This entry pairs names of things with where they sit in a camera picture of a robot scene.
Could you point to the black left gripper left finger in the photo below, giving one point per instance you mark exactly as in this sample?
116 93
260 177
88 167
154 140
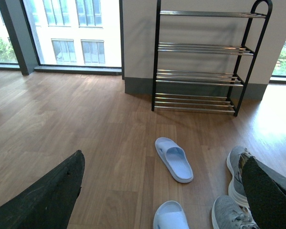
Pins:
48 203

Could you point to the light blue slide sandal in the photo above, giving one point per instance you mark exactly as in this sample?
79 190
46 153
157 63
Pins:
174 158
170 215

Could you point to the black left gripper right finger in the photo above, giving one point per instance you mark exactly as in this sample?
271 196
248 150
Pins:
265 190

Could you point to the black metal shoe rack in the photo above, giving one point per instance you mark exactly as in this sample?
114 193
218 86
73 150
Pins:
203 60

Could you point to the grey knit sneaker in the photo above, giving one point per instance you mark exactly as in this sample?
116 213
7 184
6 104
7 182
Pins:
226 214
235 188

